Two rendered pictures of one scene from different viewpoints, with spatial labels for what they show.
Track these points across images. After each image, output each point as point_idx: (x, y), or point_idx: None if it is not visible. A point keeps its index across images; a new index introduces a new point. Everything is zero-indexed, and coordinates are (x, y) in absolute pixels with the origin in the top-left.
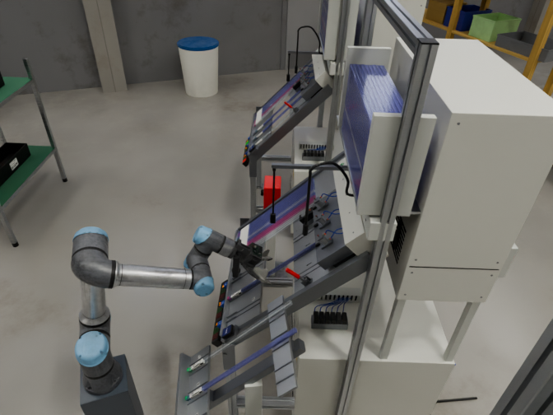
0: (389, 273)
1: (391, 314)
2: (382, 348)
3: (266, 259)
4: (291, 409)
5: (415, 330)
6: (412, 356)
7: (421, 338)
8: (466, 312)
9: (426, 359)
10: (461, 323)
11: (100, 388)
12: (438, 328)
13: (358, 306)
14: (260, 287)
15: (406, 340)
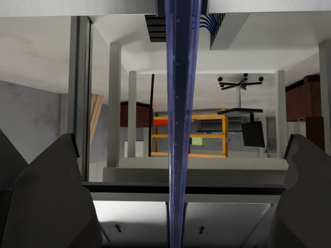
0: (253, 58)
1: (113, 127)
2: (112, 61)
3: (295, 152)
4: None
5: (161, 64)
6: (126, 60)
7: (152, 65)
8: (129, 139)
9: (126, 65)
10: (129, 125)
11: None
12: (165, 72)
13: (201, 32)
14: (96, 7)
15: (146, 59)
